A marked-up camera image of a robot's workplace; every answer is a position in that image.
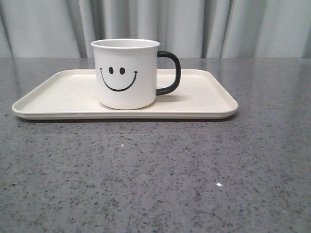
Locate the cream rectangular plastic tray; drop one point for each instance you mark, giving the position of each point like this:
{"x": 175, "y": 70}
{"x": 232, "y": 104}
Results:
{"x": 71, "y": 94}

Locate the white smiley mug black handle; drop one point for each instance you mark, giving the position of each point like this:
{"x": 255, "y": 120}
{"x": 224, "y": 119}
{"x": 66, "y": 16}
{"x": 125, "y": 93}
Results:
{"x": 126, "y": 72}

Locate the grey pleated curtain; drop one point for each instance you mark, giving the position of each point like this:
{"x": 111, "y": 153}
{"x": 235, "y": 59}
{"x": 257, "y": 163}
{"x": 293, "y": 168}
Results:
{"x": 188, "y": 28}

